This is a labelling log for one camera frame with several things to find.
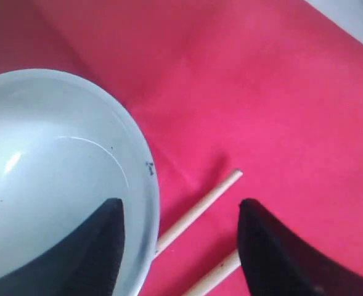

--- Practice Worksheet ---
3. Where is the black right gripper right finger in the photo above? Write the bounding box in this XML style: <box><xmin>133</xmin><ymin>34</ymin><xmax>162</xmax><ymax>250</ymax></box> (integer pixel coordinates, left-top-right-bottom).
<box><xmin>237</xmin><ymin>199</ymin><xmax>363</xmax><ymax>295</ymax></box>

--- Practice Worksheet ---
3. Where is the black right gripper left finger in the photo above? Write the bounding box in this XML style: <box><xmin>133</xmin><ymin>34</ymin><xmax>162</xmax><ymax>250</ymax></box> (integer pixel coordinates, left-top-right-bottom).
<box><xmin>0</xmin><ymin>198</ymin><xmax>124</xmax><ymax>295</ymax></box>

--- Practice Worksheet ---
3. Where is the white ceramic bowl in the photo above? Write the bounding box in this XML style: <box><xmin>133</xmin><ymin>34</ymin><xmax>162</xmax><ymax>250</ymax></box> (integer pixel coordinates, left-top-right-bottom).
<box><xmin>0</xmin><ymin>69</ymin><xmax>160</xmax><ymax>295</ymax></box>

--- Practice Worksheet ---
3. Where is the right wooden chopstick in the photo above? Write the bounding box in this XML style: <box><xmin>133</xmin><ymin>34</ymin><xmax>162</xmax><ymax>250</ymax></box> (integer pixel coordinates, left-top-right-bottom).
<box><xmin>183</xmin><ymin>250</ymin><xmax>241</xmax><ymax>296</ymax></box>

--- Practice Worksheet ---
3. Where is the wooden chopstick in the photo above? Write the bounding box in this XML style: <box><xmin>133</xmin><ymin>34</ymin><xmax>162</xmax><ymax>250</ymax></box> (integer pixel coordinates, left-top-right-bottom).
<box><xmin>155</xmin><ymin>169</ymin><xmax>243</xmax><ymax>258</ymax></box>
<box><xmin>183</xmin><ymin>250</ymin><xmax>241</xmax><ymax>296</ymax></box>

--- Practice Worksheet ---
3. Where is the left wooden chopstick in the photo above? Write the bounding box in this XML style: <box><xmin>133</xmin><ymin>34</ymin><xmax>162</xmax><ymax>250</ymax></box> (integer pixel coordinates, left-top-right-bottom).
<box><xmin>155</xmin><ymin>169</ymin><xmax>243</xmax><ymax>258</ymax></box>

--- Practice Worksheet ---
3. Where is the red scalloped table mat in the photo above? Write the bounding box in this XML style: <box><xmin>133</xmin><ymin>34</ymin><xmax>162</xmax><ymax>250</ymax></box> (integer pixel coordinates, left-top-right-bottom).
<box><xmin>0</xmin><ymin>1</ymin><xmax>363</xmax><ymax>295</ymax></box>

